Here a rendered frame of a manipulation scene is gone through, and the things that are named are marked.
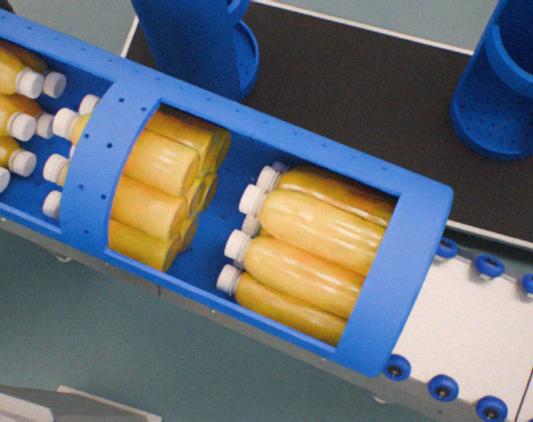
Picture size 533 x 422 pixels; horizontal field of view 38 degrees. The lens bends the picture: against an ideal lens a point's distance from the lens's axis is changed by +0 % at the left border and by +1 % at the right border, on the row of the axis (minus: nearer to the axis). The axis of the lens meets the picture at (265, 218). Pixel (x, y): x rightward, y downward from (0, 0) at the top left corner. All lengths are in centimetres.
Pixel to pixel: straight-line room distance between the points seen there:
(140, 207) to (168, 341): 116
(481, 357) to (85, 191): 65
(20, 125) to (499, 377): 82
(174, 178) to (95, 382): 127
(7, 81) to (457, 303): 77
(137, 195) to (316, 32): 130
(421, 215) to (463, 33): 157
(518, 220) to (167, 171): 131
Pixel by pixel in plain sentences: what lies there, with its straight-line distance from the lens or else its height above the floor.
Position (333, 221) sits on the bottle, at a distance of 98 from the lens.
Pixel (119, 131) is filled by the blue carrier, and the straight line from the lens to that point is 100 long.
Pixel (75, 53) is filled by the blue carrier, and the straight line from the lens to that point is 110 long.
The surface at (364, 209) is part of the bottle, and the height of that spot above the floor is 114.
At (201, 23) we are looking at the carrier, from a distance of 173.
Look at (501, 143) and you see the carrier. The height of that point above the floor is 16.
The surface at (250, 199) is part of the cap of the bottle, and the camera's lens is 100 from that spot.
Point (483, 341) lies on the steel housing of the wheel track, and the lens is 125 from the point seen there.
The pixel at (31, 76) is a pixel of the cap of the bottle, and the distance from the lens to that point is 119.
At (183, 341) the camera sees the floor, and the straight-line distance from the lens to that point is 217.
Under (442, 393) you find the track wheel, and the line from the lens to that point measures 119.
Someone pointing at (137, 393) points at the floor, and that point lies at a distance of 219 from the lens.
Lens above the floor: 214
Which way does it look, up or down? 75 degrees down
